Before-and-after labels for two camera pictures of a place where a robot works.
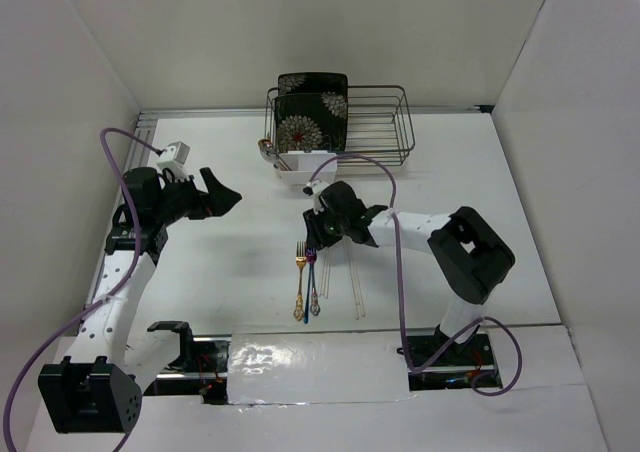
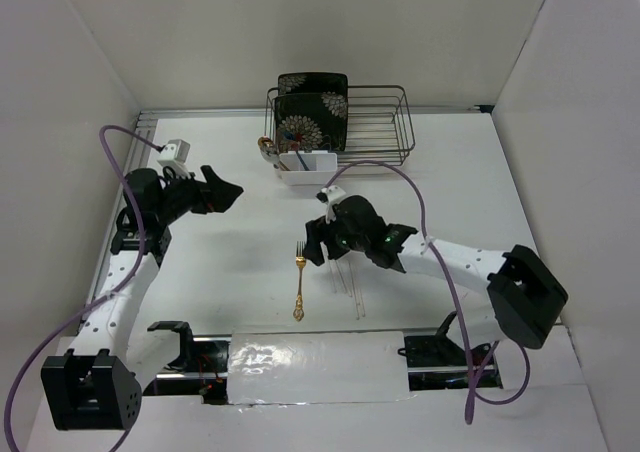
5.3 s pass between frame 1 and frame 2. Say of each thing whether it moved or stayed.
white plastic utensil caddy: stayed
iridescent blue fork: moved
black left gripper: stayed
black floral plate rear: stayed
